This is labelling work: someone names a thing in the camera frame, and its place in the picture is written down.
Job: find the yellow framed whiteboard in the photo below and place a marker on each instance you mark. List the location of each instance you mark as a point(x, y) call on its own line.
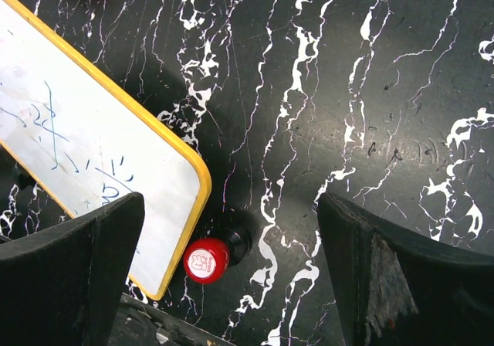
point(88, 143)

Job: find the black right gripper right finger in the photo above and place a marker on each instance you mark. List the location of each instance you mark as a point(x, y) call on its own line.
point(394, 286)

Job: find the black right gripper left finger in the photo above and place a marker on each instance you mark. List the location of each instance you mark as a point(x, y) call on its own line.
point(62, 285)

